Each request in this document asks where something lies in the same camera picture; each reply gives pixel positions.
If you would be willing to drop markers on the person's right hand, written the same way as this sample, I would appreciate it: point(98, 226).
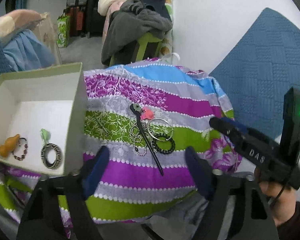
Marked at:
point(284, 207)

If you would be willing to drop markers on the orange gourd pendant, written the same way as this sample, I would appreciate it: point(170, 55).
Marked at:
point(9, 145)

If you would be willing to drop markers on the grey blanket on stool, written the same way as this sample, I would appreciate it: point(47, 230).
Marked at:
point(128, 24)

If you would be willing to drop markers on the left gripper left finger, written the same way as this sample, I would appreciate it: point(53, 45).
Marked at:
point(42, 216)

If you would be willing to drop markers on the silver bangle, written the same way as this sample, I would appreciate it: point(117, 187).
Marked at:
point(160, 129)

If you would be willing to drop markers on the pink hat hair clip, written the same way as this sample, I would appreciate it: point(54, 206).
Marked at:
point(146, 114)

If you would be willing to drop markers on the patterned black white bangle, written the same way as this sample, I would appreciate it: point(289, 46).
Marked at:
point(51, 155)

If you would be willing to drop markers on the blue quilted pillow right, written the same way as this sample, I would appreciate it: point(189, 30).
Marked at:
point(260, 69)

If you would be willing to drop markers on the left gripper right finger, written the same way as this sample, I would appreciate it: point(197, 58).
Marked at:
point(232, 199)

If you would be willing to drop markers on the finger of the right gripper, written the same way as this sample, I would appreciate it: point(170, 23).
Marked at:
point(237, 138)
point(239, 126)

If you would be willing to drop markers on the green cardboard box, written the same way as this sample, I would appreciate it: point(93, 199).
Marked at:
point(53, 99)

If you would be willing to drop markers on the green shopping bag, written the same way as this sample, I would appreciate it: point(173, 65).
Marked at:
point(63, 28)

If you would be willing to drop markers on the striped floral cushion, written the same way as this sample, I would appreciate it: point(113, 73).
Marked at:
point(144, 176)

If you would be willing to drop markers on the green hat hair clip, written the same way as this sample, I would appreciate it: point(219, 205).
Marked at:
point(45, 136)

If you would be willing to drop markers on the green plastic stool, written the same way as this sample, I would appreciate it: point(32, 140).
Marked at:
point(147, 46)

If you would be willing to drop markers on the black suitcase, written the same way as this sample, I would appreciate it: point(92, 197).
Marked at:
point(84, 18)

